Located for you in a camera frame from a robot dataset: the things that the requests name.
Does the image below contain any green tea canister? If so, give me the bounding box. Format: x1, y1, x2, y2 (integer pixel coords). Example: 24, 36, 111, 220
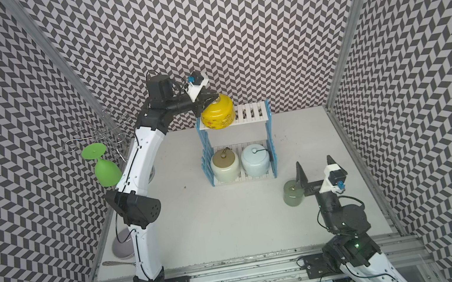
283, 180, 305, 207

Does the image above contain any yellow tea canister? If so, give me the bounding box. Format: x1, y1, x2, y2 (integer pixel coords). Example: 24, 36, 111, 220
200, 93, 236, 130

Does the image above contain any blue white slatted shelf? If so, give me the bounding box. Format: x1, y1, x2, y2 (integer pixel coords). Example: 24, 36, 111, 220
195, 99, 278, 187

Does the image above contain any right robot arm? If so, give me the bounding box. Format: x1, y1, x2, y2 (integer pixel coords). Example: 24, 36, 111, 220
296, 156, 408, 282

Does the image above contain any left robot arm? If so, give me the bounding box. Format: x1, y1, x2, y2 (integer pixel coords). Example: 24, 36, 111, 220
105, 71, 219, 282

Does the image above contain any light blue tea canister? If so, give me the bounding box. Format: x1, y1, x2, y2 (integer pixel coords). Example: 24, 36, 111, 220
241, 143, 270, 178

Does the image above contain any cream canister brown lid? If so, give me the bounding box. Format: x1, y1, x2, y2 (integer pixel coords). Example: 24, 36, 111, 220
210, 148, 241, 183

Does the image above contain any green plastic wine glass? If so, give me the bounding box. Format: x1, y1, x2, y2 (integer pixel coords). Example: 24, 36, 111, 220
81, 143, 122, 187

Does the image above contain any lilac bowl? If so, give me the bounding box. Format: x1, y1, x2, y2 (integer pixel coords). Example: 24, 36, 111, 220
111, 239, 135, 260

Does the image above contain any metal fork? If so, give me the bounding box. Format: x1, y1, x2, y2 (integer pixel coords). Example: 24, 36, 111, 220
101, 260, 136, 267

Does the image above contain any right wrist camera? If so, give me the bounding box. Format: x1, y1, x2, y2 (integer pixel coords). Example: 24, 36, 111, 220
319, 163, 348, 194

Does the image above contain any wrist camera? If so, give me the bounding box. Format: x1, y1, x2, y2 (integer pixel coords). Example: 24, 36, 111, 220
186, 71, 209, 103
319, 163, 348, 194

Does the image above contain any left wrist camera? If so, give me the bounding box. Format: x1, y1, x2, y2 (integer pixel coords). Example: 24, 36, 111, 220
186, 71, 209, 103

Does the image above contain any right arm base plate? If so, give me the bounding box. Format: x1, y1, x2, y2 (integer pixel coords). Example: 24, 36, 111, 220
297, 252, 348, 280

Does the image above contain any chrome wire glass rack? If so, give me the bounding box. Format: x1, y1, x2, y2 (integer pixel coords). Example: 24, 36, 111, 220
58, 102, 158, 199

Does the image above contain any aluminium front rail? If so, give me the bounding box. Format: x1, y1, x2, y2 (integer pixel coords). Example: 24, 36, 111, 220
100, 234, 434, 282

